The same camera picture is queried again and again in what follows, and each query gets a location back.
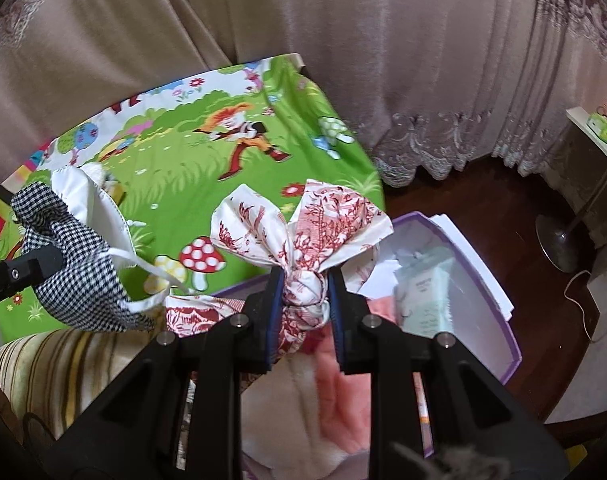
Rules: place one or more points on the white paper sheets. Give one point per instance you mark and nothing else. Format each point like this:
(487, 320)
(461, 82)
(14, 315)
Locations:
(483, 270)

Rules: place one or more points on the white fluffy cloth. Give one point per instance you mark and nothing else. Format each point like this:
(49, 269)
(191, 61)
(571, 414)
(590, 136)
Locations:
(283, 410)

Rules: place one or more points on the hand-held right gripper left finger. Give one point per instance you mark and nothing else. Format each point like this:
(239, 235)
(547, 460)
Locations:
(275, 310)

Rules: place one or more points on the purple storage box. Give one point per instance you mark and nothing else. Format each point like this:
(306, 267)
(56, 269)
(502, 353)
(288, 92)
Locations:
(488, 330)

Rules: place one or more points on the striped sofa cushion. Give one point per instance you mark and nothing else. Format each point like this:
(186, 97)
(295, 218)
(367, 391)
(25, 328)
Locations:
(58, 370)

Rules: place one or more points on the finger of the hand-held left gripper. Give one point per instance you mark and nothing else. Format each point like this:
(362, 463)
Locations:
(28, 267)

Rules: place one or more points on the beige curtain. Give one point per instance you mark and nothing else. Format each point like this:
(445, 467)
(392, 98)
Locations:
(383, 35)

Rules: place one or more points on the green printed play mat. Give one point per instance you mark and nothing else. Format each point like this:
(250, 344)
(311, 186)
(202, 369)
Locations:
(183, 160)

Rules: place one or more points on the metal fan stand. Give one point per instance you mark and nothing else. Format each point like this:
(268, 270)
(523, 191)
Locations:
(558, 242)

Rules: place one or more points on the green toy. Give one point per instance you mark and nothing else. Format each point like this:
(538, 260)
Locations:
(601, 125)

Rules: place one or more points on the pink fuzzy cloth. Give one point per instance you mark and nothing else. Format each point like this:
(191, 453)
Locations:
(343, 410)

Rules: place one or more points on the black white checked face mask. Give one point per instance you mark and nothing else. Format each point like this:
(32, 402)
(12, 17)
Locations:
(78, 280)

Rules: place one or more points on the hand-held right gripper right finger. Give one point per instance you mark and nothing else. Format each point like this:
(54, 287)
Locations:
(336, 310)

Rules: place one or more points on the red and white printed cloth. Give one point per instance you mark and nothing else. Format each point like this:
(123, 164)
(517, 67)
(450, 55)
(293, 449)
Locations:
(333, 220)

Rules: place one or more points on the white wet wipes packet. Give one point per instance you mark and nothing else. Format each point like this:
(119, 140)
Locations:
(426, 300)

